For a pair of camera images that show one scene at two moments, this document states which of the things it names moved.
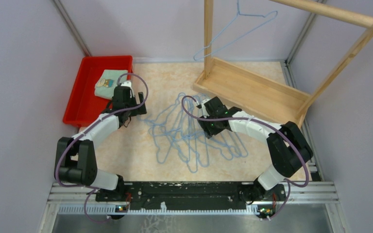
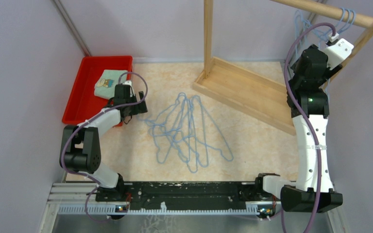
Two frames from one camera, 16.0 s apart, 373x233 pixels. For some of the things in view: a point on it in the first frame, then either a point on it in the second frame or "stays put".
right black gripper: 207,129 → 328,72
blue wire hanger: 177,129 stays put
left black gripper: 138,110 stays put
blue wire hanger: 228,152 → 300,24
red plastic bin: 84,106 stays put
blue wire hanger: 227,25 → 345,23
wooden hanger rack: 263,96 stays put
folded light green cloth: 104,87 stays put
